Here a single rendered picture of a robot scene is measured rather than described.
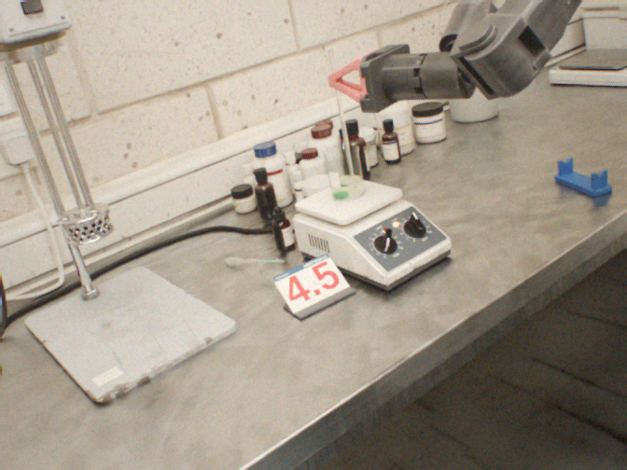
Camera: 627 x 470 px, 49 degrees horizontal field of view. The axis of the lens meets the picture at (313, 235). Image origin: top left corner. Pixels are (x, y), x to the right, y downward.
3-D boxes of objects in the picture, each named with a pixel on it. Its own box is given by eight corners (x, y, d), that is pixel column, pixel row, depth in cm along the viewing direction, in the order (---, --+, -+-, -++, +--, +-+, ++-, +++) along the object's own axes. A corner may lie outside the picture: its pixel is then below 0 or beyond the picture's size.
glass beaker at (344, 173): (364, 203, 98) (355, 150, 95) (327, 206, 100) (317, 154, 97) (369, 187, 104) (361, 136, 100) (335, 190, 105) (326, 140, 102)
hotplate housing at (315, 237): (454, 255, 97) (449, 203, 94) (387, 295, 91) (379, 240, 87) (353, 222, 114) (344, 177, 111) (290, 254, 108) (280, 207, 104)
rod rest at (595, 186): (613, 191, 107) (612, 170, 105) (594, 198, 106) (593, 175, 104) (570, 174, 115) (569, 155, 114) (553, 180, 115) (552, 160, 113)
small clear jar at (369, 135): (384, 160, 139) (380, 130, 137) (366, 171, 136) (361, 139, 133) (364, 158, 144) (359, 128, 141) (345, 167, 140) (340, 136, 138)
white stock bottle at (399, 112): (378, 149, 147) (369, 89, 142) (411, 143, 147) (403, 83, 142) (383, 159, 141) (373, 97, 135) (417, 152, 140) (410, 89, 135)
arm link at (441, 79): (460, 76, 78) (476, 108, 82) (479, 31, 81) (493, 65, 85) (408, 77, 82) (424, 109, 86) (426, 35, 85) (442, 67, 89)
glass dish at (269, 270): (269, 294, 97) (266, 280, 96) (257, 279, 102) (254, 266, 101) (305, 281, 98) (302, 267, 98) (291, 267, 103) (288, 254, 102)
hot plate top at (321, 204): (406, 195, 100) (405, 189, 99) (343, 227, 94) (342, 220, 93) (353, 182, 109) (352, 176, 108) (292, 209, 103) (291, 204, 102)
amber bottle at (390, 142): (389, 157, 141) (383, 117, 137) (404, 158, 139) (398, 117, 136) (382, 163, 138) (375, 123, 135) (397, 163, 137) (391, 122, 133)
